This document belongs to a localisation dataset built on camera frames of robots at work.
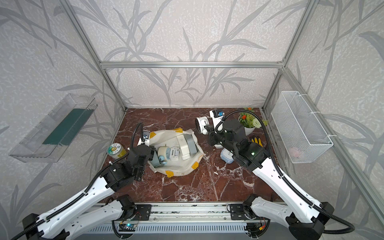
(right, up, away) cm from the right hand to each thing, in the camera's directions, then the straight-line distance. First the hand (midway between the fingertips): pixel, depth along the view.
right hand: (206, 125), depth 66 cm
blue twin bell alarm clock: (-24, -17, +20) cm, 36 cm away
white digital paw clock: (+9, -15, +30) cm, 35 cm away
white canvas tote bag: (-23, -8, +25) cm, 35 cm away
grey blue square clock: (-8, -13, +18) cm, 23 cm away
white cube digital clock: (-19, -18, +25) cm, 36 cm away
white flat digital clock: (-12, -13, +18) cm, 26 cm away
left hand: (-30, -9, +7) cm, 32 cm away
